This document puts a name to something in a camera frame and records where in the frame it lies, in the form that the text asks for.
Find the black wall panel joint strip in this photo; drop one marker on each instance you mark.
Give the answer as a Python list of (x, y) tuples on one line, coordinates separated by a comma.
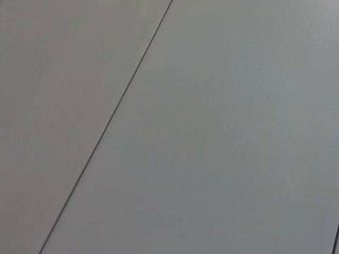
[(337, 242)]

